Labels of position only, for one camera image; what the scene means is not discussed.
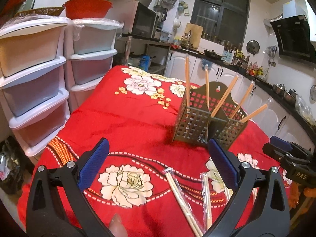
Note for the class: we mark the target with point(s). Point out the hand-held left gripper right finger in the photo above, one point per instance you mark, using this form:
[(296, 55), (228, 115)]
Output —
[(222, 164)]

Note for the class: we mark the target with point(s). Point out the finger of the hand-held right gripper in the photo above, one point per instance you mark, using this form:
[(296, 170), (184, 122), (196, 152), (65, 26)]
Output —
[(280, 143)]

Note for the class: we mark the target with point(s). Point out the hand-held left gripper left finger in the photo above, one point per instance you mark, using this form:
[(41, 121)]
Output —
[(95, 161)]

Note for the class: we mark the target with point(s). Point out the wooden chopstick pair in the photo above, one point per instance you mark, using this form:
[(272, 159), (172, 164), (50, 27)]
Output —
[(225, 95), (206, 86), (255, 113), (243, 100)]

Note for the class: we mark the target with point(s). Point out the brown plastic utensil holder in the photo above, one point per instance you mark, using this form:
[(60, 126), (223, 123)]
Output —
[(195, 126)]

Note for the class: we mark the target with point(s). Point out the pile of chopsticks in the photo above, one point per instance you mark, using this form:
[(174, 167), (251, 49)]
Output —
[(182, 203)]

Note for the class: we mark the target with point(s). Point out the person's left hand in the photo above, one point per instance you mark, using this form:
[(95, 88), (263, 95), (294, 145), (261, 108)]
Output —
[(118, 227)]

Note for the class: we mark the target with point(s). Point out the orange cloth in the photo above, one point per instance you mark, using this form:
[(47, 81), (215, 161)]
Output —
[(305, 197)]

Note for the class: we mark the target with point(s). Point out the red floral blanket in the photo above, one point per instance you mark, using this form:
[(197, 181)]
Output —
[(118, 128)]

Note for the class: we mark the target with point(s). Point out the clear plastic bag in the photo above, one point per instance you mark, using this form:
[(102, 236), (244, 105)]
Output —
[(306, 109)]

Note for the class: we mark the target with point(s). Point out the steel cooking pots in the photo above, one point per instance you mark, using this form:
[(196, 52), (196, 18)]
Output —
[(284, 92)]

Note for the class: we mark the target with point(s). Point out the group of sauce bottles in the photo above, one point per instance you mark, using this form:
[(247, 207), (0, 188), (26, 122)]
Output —
[(255, 69)]

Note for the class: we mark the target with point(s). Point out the black plastic bag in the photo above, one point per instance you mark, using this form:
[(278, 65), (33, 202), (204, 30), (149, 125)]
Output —
[(11, 167)]

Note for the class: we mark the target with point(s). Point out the white plastic drawer unit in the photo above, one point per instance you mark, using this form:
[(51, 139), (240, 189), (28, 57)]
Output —
[(29, 98), (91, 66)]

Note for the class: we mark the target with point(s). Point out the hanging steel pot lid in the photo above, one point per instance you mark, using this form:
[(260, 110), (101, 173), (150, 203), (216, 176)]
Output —
[(253, 47)]

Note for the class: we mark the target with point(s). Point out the blue hanging cloth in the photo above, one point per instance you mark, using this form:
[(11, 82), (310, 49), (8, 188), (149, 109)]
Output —
[(206, 64)]

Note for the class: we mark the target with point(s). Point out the pale blue knife block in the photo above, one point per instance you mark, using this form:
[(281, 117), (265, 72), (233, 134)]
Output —
[(228, 56)]

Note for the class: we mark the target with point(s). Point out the black range hood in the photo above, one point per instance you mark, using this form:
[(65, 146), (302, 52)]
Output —
[(291, 39)]

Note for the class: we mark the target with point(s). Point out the black wok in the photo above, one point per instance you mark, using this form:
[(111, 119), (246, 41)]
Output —
[(211, 54)]

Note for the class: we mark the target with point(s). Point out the blue plastic container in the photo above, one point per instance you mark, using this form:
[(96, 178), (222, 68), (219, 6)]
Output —
[(145, 63)]

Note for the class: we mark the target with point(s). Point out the metal kitchen shelf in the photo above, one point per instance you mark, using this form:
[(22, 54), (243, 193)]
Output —
[(158, 56)]

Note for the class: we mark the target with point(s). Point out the wooden cutting board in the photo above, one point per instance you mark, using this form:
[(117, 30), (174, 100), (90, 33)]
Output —
[(193, 35)]

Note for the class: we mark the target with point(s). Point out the dark kitchen window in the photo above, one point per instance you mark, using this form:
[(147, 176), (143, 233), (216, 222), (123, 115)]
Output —
[(219, 12)]

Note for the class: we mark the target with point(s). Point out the white hanging teapot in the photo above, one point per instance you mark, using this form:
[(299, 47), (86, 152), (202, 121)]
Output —
[(177, 23)]

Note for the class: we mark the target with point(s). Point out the black microwave oven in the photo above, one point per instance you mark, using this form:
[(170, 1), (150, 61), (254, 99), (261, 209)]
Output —
[(143, 21)]

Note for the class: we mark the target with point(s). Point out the red plastic basin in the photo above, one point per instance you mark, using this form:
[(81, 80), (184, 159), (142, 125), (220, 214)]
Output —
[(87, 8)]

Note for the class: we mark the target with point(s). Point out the black blender jug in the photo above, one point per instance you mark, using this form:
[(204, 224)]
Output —
[(161, 17)]

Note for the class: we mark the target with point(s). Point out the brown wicker basket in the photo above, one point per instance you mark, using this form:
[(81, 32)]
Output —
[(42, 11)]

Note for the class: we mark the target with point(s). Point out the hanging steel pot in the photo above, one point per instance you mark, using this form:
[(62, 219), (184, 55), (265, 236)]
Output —
[(169, 0)]

